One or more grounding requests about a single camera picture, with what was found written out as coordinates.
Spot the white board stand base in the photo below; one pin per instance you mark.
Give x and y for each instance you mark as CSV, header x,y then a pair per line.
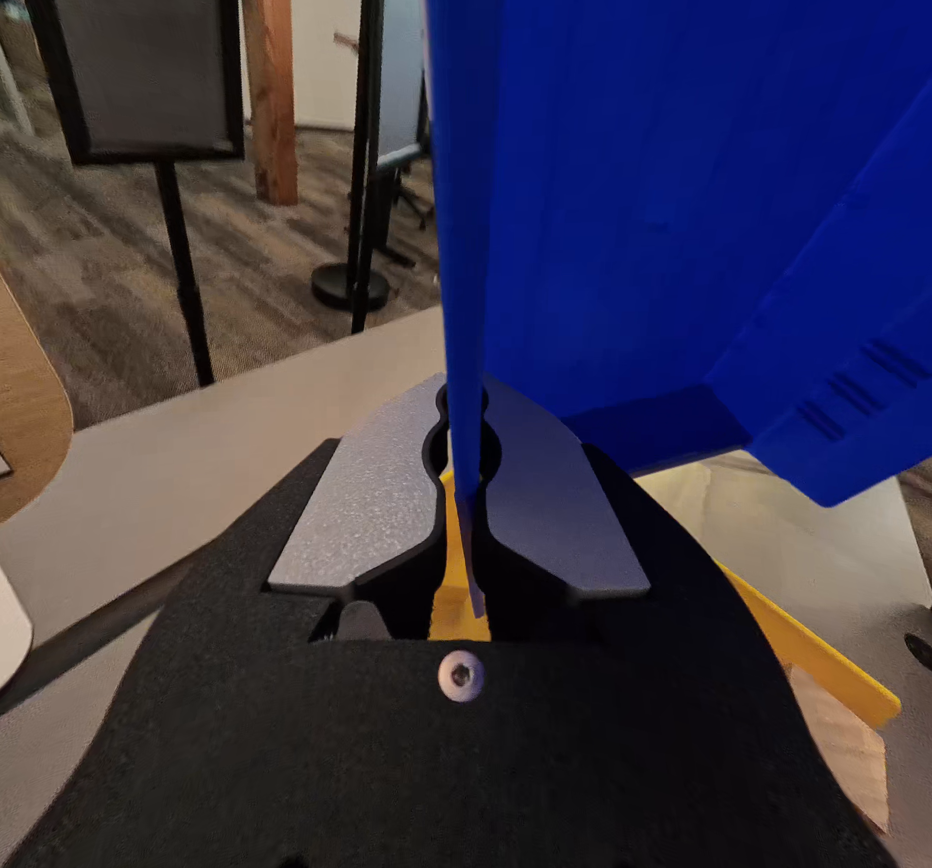
x,y
13,628

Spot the black table grommet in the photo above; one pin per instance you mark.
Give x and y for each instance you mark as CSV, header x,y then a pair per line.
x,y
919,651

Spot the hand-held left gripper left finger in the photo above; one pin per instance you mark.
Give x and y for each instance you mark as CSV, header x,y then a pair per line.
x,y
357,511

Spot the blue plastic box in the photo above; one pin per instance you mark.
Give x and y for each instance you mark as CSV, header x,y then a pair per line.
x,y
619,155

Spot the black framed glass panel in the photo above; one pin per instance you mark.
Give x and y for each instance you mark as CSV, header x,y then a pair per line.
x,y
400,45

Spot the black framed sign stand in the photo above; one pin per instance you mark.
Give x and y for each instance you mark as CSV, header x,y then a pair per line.
x,y
145,45

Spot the wooden post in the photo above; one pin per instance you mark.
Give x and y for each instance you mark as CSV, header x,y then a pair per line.
x,y
269,82

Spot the black office chair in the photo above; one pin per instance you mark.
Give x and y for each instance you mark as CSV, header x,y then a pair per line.
x,y
408,198

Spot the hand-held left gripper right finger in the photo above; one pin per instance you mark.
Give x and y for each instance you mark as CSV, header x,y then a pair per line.
x,y
553,519

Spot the yellow plastic box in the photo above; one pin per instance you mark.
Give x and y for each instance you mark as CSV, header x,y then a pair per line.
x,y
815,657

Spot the wooden instruction board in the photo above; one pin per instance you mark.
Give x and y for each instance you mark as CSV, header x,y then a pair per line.
x,y
29,409

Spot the black round-base pole stand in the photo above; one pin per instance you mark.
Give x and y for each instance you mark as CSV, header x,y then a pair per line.
x,y
349,289

